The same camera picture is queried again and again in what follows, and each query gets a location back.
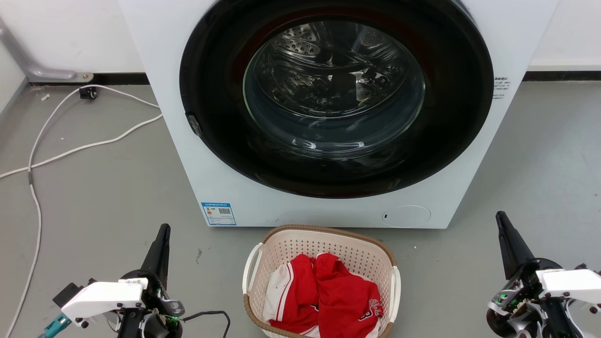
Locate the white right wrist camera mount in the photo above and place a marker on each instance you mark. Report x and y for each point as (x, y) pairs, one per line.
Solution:
(573, 281)

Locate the grey door latch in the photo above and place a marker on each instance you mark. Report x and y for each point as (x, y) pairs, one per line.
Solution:
(194, 125)

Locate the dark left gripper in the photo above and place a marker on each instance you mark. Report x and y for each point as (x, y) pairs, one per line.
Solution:
(159, 300)

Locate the beige perforated laundry basket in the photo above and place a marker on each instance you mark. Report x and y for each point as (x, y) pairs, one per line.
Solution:
(328, 241)

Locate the small printed text label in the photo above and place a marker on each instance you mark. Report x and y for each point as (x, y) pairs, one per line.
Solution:
(501, 87)

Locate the steel washer drum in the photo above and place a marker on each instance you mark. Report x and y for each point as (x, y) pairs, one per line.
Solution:
(328, 80)

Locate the grey wall pipe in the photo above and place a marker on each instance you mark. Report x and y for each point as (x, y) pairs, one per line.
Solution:
(37, 72)

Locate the round white filter cover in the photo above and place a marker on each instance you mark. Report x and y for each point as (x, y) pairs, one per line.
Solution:
(406, 216)

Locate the white front-load washing machine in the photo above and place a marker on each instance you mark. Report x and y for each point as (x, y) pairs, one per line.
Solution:
(188, 178)

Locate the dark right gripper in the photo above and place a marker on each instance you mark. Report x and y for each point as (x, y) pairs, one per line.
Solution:
(521, 291)

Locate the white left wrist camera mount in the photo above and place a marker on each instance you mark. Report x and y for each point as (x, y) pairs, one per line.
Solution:
(101, 298)

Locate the black round washer door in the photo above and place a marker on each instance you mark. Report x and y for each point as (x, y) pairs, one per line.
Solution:
(216, 141)

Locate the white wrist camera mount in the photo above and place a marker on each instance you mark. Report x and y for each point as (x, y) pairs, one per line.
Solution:
(573, 281)
(101, 298)

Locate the black left wrist box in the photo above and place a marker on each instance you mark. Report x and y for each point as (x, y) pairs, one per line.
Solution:
(65, 293)

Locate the blue energy label sticker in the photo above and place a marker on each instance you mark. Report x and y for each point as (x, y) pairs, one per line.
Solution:
(218, 213)

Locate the red white sports jersey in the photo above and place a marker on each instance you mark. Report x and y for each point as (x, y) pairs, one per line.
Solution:
(338, 291)

